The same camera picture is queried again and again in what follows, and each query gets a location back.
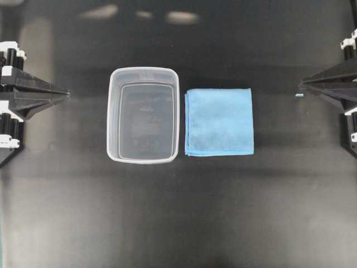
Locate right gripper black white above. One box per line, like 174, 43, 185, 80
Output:
299, 29, 356, 156

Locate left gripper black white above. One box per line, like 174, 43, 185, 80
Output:
1, 41, 70, 166

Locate clear plastic container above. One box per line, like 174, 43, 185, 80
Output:
107, 66, 180, 164

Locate blue folded towel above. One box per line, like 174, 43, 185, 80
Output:
185, 88, 254, 157

